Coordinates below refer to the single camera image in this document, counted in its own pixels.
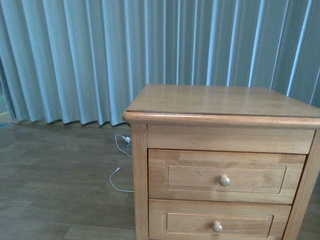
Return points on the round wooden knob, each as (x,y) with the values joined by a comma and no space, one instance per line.
(217,227)
(224,181)

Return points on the wooden drawer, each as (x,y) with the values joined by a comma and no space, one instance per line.
(193,220)
(270,178)

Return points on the grey floor socket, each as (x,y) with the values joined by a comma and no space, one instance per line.
(128,145)

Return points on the wooden nightstand cabinet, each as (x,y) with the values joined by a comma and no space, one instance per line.
(222,119)

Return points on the light grey pleated curtain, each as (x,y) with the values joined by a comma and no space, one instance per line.
(86,60)

